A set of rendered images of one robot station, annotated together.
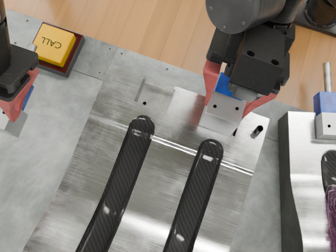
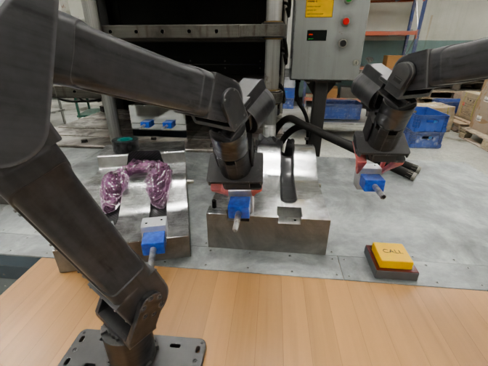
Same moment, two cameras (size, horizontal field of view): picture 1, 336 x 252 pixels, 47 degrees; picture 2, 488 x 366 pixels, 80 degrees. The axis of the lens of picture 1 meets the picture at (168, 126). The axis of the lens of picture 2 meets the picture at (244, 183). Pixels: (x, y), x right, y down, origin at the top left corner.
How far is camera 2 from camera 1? 0.77 m
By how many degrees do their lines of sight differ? 79
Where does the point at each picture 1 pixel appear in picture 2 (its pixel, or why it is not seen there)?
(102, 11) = (382, 306)
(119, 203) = (284, 182)
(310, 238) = (181, 179)
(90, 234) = (290, 168)
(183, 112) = (266, 208)
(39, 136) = (352, 223)
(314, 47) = not seen: hidden behind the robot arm
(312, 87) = not seen: hidden behind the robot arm
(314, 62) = not seen: hidden behind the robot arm
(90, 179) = (303, 184)
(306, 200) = (179, 198)
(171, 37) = (301, 297)
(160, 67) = (298, 271)
